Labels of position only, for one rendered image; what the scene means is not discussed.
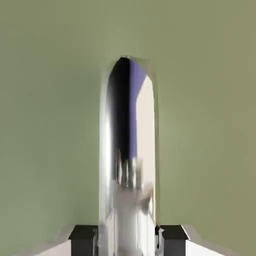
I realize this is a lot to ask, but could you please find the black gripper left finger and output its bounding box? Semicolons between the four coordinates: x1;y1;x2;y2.
34;224;100;256

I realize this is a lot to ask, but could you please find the green painted drawer front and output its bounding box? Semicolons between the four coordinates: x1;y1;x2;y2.
0;0;256;256

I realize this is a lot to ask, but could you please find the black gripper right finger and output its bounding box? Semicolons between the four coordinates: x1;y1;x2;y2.
155;224;220;256

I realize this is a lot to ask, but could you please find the curved shiny metal handle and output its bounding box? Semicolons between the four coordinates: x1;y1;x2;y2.
98;56;161;256

